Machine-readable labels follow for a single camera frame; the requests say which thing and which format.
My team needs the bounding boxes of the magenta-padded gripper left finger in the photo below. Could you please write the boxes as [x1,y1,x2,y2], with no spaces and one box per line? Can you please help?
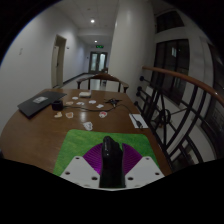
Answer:
[59,143,105,188]

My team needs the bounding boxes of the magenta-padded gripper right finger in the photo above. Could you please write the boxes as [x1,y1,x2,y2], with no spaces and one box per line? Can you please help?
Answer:
[121,143,166,189]

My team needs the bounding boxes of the black vertical computer mouse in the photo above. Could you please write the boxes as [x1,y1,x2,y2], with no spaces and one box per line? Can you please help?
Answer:
[98,135,127,189]

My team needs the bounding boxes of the green mouse pad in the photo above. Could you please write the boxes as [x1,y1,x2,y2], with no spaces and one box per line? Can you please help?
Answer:
[52,129,159,177]

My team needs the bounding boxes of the white outlined sticker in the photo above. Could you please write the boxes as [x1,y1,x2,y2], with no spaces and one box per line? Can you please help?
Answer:
[82,121,94,131]

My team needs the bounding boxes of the small black box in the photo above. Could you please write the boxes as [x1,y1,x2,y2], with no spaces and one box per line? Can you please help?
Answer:
[51,100,64,111]

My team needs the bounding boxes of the black closed laptop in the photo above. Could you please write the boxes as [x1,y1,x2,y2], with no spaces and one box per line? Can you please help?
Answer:
[17,90,67,119]

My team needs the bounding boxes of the black railing with wooden handrail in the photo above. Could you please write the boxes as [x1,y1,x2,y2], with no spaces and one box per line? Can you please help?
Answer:
[134,65,224,172]

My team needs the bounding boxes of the glass double door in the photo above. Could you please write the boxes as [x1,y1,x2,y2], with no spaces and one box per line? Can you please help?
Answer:
[88,51,108,74]

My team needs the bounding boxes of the dark framed window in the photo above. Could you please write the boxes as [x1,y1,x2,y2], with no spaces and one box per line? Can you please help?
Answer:
[151,39,191,98]

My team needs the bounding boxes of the beige side door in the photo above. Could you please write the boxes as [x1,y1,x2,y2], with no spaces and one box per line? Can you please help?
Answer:
[50,34,67,89]

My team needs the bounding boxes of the black cable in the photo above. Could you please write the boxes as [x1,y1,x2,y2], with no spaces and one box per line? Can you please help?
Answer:
[62,97,144,130]

